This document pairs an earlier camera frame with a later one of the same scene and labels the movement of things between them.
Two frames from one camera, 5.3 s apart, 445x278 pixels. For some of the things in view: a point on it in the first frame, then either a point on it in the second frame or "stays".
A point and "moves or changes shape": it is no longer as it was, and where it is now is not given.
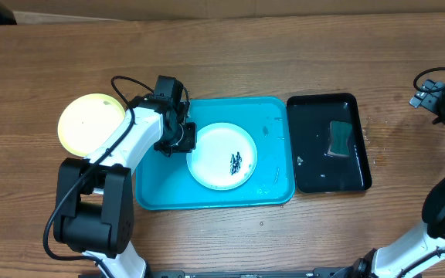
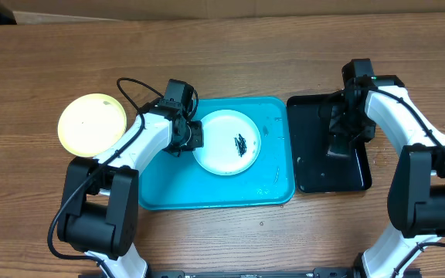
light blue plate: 224,157 moves or changes shape
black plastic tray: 315,171 stays
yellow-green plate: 87,120 stays
